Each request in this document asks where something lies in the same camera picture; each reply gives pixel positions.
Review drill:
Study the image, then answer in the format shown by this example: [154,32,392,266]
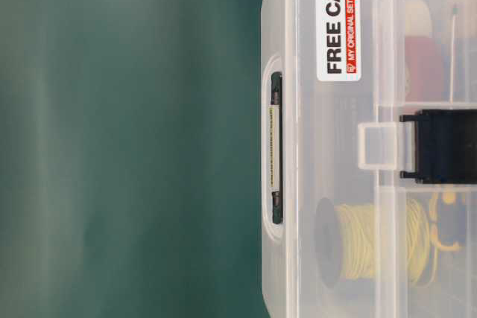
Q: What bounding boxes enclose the yellow wire spool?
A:
[315,198,438,288]

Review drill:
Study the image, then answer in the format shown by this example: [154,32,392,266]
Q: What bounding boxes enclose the white tape roll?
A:
[404,0,433,38]

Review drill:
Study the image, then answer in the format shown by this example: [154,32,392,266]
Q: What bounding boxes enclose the clear plastic tool box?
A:
[260,0,476,317]

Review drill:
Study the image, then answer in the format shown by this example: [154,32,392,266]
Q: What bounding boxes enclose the yellow black screwdriver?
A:
[429,191,468,252]

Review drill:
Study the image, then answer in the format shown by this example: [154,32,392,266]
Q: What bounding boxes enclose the black box latch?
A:
[399,109,476,185]

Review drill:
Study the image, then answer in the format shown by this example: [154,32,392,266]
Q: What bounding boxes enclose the red tape roll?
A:
[405,36,446,102]

